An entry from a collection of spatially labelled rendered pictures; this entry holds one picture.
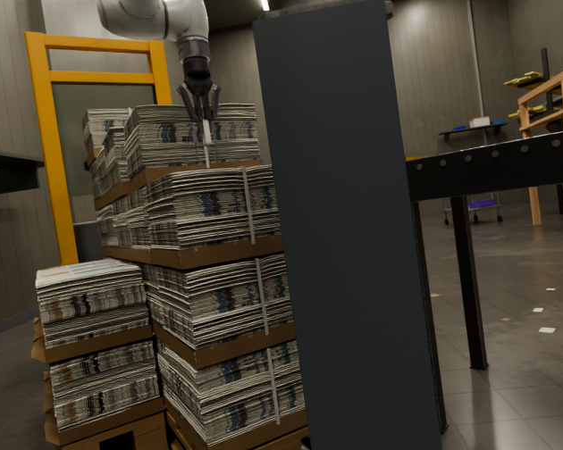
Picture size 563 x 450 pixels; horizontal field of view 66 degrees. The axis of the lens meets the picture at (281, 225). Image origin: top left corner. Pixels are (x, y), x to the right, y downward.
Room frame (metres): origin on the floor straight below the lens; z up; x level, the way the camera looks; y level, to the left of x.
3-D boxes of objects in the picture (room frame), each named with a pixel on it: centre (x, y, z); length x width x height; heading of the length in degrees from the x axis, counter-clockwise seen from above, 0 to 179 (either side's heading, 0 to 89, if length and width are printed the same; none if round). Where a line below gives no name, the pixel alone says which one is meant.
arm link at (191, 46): (1.26, 0.18, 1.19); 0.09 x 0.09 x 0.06
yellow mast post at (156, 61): (2.75, 0.63, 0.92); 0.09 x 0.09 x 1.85; 29
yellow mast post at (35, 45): (2.43, 1.21, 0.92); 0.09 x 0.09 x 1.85; 29
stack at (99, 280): (1.59, 0.75, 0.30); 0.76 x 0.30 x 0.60; 29
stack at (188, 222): (1.57, 0.36, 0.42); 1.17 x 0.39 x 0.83; 29
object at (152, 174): (1.40, 0.36, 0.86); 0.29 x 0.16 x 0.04; 27
